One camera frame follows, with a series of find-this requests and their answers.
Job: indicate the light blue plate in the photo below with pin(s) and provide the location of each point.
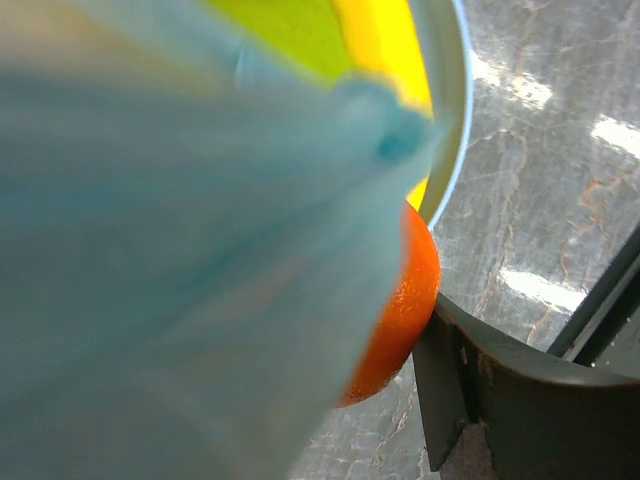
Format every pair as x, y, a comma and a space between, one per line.
445, 42

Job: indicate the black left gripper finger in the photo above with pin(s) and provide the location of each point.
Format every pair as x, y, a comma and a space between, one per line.
493, 407

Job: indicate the fake orange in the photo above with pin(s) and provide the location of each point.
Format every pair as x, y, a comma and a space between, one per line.
405, 316

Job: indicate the yellow fake banana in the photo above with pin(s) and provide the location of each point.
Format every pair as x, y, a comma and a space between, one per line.
381, 39

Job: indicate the translucent light blue plastic bag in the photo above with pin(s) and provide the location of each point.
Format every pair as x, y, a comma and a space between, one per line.
196, 243

